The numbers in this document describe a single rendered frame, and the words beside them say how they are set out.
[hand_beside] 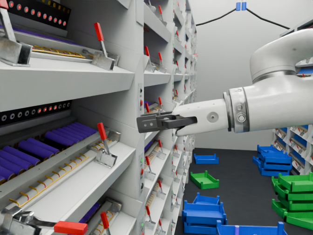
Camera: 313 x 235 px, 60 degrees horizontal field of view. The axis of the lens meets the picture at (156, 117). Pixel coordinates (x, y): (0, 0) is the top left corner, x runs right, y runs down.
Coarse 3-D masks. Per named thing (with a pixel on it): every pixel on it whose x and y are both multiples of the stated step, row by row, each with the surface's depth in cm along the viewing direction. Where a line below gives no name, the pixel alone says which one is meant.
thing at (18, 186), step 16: (80, 144) 56; (96, 144) 63; (48, 160) 45; (64, 160) 48; (16, 176) 38; (32, 176) 39; (48, 176) 44; (0, 192) 34; (16, 192) 36; (0, 208) 34
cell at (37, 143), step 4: (28, 140) 51; (32, 140) 51; (36, 140) 52; (36, 144) 51; (40, 144) 51; (44, 144) 51; (44, 148) 51; (48, 148) 51; (52, 148) 51; (56, 152) 51
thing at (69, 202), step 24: (24, 120) 54; (48, 120) 62; (96, 120) 73; (120, 144) 72; (96, 168) 54; (120, 168) 62; (72, 192) 43; (96, 192) 48; (0, 216) 33; (48, 216) 36; (72, 216) 39
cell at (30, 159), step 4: (4, 148) 45; (8, 148) 45; (12, 148) 46; (8, 152) 45; (12, 152) 45; (16, 152) 45; (20, 152) 45; (16, 156) 45; (20, 156) 45; (24, 156) 45; (28, 156) 45; (32, 156) 46; (28, 160) 45; (32, 160) 45; (36, 160) 45; (40, 160) 46; (36, 164) 45
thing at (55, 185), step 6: (114, 144) 69; (84, 162) 53; (78, 168) 50; (66, 174) 47; (72, 174) 48; (60, 180) 44; (54, 186) 42; (42, 192) 40; (48, 192) 41; (36, 198) 38; (30, 204) 36; (24, 210) 35; (0, 222) 31
